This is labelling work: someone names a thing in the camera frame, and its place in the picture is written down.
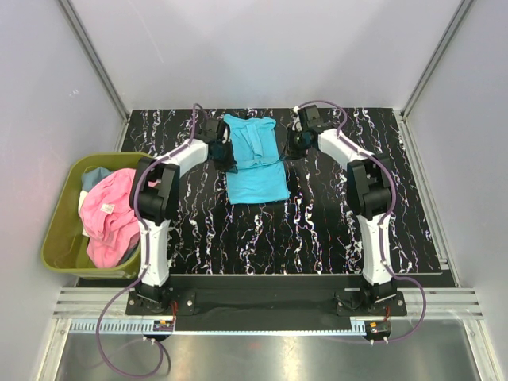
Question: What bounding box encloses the cyan t shirt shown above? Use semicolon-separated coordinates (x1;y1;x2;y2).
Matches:
223;114;290;205

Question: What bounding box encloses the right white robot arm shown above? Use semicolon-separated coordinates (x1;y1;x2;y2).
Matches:
283;128;396;315

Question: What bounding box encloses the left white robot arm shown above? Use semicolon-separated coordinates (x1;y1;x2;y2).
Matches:
129;138;237;314

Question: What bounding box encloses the pink t shirt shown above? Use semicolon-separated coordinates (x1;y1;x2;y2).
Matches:
79;168;140;269

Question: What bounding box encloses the grey blue t shirt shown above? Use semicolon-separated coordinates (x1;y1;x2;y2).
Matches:
81;167;112;192

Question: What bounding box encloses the white t shirt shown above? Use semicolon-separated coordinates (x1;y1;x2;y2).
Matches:
78;190;88;215

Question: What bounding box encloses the left small circuit board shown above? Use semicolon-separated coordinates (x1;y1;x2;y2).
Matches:
153;320;175;332

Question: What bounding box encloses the small circuit board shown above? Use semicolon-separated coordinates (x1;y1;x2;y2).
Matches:
153;320;175;332
368;321;391;335

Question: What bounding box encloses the olive green plastic bin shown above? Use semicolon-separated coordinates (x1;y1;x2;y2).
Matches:
40;152;147;279

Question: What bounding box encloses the right small circuit board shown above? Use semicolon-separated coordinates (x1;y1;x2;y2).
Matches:
368;321;391;335

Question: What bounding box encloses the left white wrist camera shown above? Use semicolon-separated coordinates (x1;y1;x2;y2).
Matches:
195;118;230;144

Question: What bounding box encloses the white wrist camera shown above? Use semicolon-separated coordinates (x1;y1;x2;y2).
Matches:
195;118;230;144
293;105;330;134

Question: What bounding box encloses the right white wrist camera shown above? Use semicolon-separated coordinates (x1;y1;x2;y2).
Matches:
293;105;330;134

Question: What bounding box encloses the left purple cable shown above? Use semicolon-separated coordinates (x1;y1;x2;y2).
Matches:
94;102;203;376

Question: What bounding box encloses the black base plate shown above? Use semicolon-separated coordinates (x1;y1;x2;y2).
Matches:
77;273;457;333

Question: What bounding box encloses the left aluminium corner post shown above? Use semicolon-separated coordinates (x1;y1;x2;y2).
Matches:
55;0;132;124

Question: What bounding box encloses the aluminium corner post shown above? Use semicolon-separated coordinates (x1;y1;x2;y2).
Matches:
55;0;132;124
400;0;475;119

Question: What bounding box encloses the right aluminium corner post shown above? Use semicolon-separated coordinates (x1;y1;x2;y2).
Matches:
400;0;475;119

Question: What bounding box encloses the white slotted cable duct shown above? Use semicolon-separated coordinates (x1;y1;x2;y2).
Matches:
69;318;174;335

